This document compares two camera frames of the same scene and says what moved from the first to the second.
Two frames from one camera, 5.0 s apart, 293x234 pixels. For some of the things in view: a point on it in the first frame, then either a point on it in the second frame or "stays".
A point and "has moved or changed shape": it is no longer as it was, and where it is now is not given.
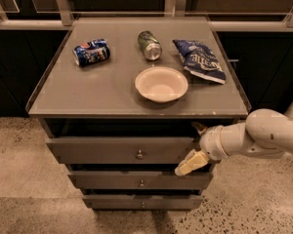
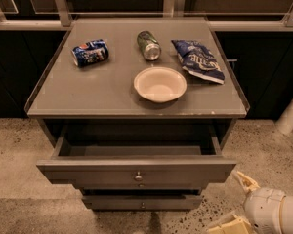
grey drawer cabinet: (122, 100) stays
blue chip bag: (199, 60) stays
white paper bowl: (160, 84) stays
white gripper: (210, 143) → (263, 207)
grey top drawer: (117, 150) has moved or changed shape
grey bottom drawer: (143, 202) stays
